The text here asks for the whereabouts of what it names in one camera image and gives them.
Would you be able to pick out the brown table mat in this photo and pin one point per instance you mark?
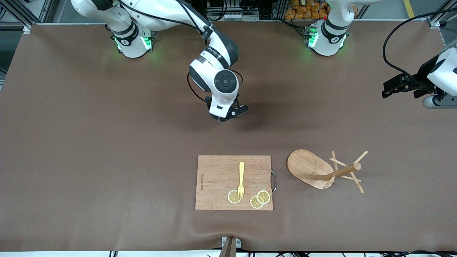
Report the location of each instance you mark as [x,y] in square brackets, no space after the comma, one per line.
[107,214]

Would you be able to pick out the wooden mug tree rack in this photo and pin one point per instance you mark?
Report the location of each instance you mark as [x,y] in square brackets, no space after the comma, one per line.
[303,166]

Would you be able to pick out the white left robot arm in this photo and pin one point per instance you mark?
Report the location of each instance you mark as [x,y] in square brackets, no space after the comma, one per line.
[330,35]

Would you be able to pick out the aluminium frame profile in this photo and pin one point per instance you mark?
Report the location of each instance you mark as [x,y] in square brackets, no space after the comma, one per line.
[433,22]
[46,9]

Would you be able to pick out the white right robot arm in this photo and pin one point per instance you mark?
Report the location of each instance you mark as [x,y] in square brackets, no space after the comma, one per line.
[221,82]

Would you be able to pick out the bamboo cutting board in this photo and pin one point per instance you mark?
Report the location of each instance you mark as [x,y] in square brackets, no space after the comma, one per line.
[217,178]

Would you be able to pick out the lemon slice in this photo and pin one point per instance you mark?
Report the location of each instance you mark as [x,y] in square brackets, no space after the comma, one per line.
[264,196]
[232,197]
[255,203]

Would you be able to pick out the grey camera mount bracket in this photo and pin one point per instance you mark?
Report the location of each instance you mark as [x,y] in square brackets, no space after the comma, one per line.
[230,248]

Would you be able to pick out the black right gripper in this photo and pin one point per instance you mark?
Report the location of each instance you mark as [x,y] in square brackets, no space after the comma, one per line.
[213,116]

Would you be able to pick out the white socket strip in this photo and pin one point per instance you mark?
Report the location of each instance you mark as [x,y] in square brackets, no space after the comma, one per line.
[232,16]

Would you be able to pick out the yellow plastic fork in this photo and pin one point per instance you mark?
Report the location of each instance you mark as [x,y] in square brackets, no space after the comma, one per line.
[241,175]

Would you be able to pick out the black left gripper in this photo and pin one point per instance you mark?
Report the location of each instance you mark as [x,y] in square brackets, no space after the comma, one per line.
[420,82]

